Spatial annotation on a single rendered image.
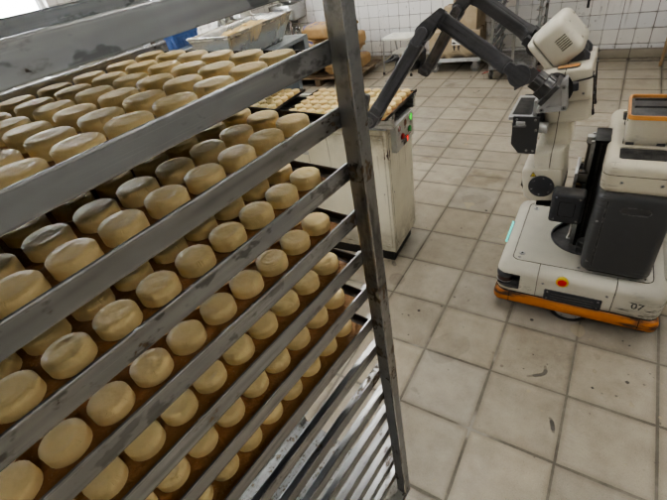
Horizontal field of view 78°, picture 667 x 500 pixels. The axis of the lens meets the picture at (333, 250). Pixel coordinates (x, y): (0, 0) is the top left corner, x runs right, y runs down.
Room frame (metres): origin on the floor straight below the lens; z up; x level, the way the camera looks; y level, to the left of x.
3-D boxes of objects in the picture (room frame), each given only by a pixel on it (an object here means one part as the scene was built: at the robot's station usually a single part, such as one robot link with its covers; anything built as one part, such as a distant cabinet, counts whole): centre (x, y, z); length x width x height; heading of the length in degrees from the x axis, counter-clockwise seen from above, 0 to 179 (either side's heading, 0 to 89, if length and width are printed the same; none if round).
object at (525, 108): (1.65, -0.96, 0.87); 0.28 x 0.16 x 0.22; 143
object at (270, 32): (2.52, 0.24, 1.25); 0.56 x 0.29 x 0.14; 145
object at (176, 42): (5.40, 1.25, 0.95); 0.40 x 0.30 x 0.14; 145
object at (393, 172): (2.23, -0.18, 0.45); 0.70 x 0.34 x 0.90; 55
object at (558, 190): (1.53, -1.02, 0.55); 0.28 x 0.27 x 0.25; 143
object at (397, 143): (2.02, -0.47, 0.77); 0.24 x 0.04 x 0.14; 145
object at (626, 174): (1.42, -1.26, 0.59); 0.55 x 0.34 x 0.83; 143
